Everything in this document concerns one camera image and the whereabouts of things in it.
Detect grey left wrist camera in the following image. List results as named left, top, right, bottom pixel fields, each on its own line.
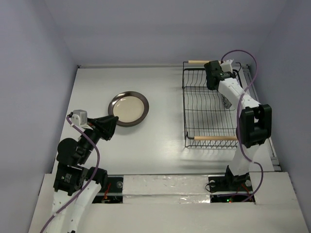
left=71, top=110, right=87, bottom=127

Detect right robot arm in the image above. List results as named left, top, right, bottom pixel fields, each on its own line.
left=204, top=60, right=272, bottom=190

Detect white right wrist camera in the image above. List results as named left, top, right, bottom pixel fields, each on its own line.
left=220, top=59, right=234, bottom=73

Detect black wire dish rack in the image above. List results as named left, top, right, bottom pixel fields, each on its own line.
left=182, top=62, right=238, bottom=149

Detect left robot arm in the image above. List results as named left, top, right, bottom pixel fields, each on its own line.
left=41, top=110, right=119, bottom=233

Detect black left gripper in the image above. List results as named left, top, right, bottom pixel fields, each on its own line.
left=78, top=114, right=119, bottom=163

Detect brown rim cream plate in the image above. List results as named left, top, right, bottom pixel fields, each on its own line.
left=107, top=91, right=149, bottom=127

